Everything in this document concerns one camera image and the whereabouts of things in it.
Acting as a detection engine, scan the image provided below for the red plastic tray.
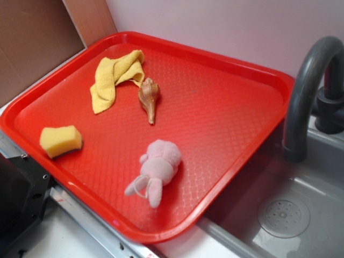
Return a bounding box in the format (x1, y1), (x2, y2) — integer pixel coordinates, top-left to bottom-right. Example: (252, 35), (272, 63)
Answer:
(1, 32), (293, 243)

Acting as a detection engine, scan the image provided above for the yellow sponge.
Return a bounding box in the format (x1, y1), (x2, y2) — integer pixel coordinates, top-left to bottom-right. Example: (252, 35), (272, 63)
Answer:
(39, 125), (83, 159)

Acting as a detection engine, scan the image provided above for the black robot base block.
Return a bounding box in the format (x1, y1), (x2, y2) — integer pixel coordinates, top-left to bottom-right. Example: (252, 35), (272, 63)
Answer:
(1, 155), (51, 248)

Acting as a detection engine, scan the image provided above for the pink plush bunny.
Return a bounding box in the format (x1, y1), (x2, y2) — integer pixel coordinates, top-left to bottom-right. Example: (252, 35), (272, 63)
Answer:
(125, 139), (182, 208)

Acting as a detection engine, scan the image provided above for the brown cardboard panel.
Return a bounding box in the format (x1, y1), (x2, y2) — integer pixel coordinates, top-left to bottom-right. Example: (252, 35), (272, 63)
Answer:
(1, 1), (117, 106)

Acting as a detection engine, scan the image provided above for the grey sink basin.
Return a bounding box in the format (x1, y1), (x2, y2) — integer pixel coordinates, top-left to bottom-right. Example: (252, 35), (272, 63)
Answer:
(198, 126), (343, 257)

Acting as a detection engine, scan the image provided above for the yellow cloth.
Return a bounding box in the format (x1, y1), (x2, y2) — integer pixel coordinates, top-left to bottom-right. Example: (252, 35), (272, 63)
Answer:
(90, 50), (145, 114)

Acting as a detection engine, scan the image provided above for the brown conch seashell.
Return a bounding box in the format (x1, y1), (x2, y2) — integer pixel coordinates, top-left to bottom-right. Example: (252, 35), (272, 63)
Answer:
(138, 77), (160, 125)

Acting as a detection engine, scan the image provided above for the grey sink faucet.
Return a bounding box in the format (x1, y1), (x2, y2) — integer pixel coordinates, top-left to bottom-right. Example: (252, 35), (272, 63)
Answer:
(282, 36), (343, 163)

